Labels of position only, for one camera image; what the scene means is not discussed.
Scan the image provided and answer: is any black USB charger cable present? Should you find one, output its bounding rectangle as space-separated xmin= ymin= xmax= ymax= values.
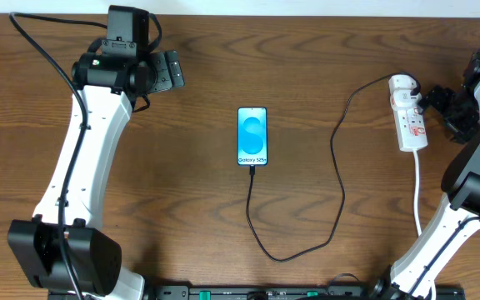
xmin=245 ymin=72 xmax=422 ymax=263

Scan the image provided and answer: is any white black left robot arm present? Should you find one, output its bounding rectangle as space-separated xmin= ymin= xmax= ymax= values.
xmin=7 ymin=5 xmax=184 ymax=299

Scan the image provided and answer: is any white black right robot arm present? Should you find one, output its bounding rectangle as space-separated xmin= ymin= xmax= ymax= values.
xmin=368 ymin=48 xmax=480 ymax=299

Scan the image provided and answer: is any white USB charger plug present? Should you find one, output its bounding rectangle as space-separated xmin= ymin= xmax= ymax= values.
xmin=388 ymin=73 xmax=421 ymax=96

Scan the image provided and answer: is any white power strip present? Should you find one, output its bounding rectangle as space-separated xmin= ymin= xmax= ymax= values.
xmin=390 ymin=90 xmax=428 ymax=153

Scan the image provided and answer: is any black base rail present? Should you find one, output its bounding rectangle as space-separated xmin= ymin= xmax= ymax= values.
xmin=47 ymin=284 xmax=466 ymax=300

